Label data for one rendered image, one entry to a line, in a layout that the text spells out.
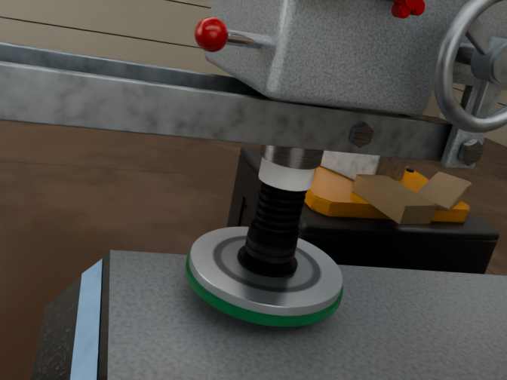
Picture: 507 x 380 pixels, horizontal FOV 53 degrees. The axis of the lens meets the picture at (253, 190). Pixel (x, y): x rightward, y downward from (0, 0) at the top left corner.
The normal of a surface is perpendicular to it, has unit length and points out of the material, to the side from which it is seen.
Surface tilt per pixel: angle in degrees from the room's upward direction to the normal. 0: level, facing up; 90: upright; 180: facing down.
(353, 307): 0
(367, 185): 90
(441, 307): 0
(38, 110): 90
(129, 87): 90
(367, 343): 0
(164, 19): 90
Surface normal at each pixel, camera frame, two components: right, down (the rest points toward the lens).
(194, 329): 0.18, -0.92
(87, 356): -0.54, -0.71
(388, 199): -0.90, 0.00
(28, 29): 0.29, 0.39
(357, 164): -0.68, 0.15
